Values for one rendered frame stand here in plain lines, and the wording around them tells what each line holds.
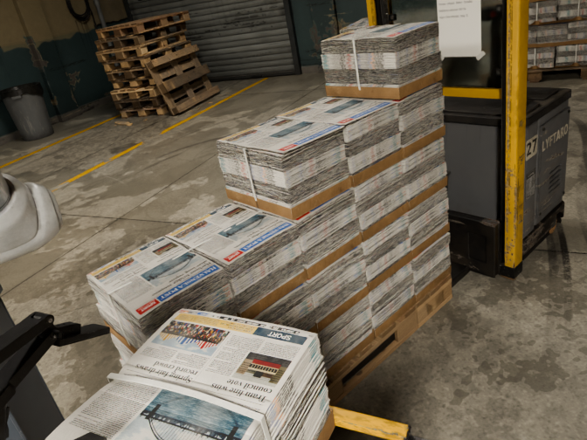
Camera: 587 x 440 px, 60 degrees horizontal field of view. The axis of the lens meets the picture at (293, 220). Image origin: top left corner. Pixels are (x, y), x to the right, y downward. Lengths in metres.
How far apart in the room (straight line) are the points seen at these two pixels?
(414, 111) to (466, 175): 0.81
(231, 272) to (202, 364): 0.71
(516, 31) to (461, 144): 0.67
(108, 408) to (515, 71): 1.95
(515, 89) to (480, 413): 1.28
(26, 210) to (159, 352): 0.49
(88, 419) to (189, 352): 0.17
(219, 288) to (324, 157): 0.56
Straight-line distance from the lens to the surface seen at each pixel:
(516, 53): 2.29
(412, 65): 2.01
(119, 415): 0.82
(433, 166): 2.21
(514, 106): 2.34
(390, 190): 1.99
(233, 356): 0.83
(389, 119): 1.91
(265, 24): 8.98
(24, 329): 0.60
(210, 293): 1.49
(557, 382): 2.25
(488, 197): 2.75
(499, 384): 2.20
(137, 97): 8.02
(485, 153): 2.66
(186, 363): 0.86
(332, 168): 1.73
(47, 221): 1.26
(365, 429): 0.98
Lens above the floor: 1.55
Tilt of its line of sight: 26 degrees down
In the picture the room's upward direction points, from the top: 11 degrees counter-clockwise
